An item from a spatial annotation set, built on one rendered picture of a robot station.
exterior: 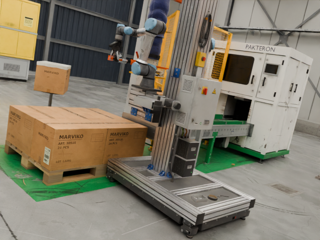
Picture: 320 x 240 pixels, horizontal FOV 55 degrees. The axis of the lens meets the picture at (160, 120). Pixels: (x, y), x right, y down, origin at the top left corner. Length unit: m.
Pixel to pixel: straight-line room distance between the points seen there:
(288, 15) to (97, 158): 10.89
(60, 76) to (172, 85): 2.03
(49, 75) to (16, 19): 6.13
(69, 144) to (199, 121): 1.24
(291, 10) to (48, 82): 10.30
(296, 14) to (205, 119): 10.40
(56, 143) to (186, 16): 1.67
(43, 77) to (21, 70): 6.17
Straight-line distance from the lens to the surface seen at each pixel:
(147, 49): 2.93
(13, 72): 10.70
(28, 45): 10.71
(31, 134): 3.31
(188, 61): 2.91
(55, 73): 4.58
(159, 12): 3.68
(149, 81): 3.04
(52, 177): 3.07
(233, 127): 5.04
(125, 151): 3.50
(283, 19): 13.19
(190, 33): 2.96
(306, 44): 12.55
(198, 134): 3.94
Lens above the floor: 1.25
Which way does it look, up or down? 9 degrees down
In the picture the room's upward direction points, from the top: 11 degrees clockwise
